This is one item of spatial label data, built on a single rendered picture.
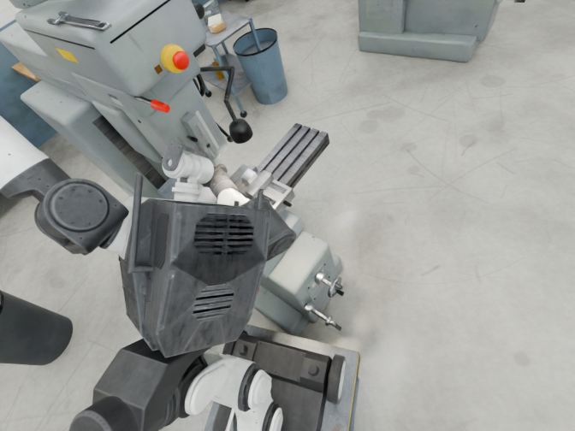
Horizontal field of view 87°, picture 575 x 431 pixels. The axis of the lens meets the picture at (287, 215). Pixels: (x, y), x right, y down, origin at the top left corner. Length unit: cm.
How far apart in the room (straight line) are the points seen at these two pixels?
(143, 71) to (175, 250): 46
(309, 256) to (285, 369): 54
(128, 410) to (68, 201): 38
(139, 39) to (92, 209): 41
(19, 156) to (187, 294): 35
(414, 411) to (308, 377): 78
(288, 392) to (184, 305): 104
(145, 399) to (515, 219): 242
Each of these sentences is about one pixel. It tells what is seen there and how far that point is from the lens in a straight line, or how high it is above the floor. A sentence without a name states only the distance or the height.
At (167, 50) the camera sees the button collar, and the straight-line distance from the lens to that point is 84.
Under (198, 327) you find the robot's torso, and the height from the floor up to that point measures 154.
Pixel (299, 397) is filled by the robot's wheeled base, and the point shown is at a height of 57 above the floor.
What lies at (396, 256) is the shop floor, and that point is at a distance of 230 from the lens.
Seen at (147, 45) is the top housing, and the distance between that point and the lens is 84.
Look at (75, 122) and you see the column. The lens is 143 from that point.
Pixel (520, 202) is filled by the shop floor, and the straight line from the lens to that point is 271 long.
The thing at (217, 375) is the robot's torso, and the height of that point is 133.
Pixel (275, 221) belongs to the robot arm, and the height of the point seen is 144.
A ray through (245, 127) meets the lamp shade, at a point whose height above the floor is 148.
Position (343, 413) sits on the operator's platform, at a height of 40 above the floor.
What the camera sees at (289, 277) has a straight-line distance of 152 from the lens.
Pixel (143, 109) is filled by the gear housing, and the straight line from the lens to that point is 96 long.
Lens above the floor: 208
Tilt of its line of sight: 54 degrees down
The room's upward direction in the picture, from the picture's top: 24 degrees counter-clockwise
